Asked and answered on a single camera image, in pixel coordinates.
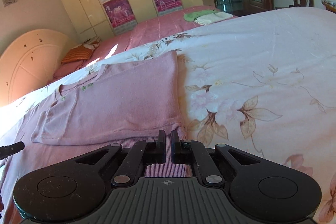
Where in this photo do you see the pink pillow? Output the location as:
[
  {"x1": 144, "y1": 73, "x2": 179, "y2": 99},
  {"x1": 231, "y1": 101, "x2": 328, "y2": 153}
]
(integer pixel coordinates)
[{"x1": 54, "y1": 60, "x2": 85, "y2": 78}]

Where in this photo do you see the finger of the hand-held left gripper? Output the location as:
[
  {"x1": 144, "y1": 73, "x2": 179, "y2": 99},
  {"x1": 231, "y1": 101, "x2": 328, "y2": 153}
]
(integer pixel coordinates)
[{"x1": 0, "y1": 142, "x2": 26, "y2": 159}]

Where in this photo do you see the cream round headboard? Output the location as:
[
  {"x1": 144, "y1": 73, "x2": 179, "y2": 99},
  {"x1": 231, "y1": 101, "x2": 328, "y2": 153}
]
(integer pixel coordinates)
[{"x1": 0, "y1": 28, "x2": 78, "y2": 105}]

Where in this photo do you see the folded white cloth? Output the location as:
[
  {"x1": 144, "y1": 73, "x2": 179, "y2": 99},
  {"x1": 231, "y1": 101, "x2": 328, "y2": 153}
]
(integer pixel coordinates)
[{"x1": 196, "y1": 12, "x2": 234, "y2": 25}]

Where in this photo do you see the pink knit shirt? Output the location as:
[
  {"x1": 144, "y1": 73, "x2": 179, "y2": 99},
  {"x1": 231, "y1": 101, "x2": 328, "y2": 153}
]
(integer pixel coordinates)
[{"x1": 0, "y1": 50, "x2": 196, "y2": 224}]

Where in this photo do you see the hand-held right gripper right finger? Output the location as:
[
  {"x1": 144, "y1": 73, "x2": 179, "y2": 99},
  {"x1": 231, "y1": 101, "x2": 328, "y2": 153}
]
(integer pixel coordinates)
[{"x1": 171, "y1": 130, "x2": 261, "y2": 187}]

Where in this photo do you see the floral patterned pillow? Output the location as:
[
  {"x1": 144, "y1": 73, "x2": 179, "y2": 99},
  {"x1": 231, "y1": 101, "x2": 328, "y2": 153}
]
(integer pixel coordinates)
[{"x1": 83, "y1": 39, "x2": 102, "y2": 50}]

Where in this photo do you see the orange striped pillow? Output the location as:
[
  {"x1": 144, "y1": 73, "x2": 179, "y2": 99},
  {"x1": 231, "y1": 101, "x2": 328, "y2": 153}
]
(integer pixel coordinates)
[{"x1": 61, "y1": 47, "x2": 93, "y2": 64}]

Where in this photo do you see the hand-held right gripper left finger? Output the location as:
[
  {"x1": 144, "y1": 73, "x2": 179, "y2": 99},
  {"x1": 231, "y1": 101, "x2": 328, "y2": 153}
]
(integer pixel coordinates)
[{"x1": 75, "y1": 130, "x2": 166, "y2": 187}]

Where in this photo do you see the pink checked bedspread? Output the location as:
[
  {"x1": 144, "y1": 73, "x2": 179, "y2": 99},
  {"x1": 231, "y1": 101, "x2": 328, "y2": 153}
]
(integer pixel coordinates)
[{"x1": 54, "y1": 5, "x2": 239, "y2": 80}]

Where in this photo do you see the folded green cloth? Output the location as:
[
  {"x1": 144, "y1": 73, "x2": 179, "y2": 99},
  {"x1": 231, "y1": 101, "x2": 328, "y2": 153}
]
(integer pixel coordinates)
[{"x1": 183, "y1": 9, "x2": 218, "y2": 22}]

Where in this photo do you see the wooden side table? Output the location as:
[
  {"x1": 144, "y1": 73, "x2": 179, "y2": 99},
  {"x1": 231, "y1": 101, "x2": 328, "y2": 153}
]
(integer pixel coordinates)
[{"x1": 322, "y1": 0, "x2": 336, "y2": 14}]

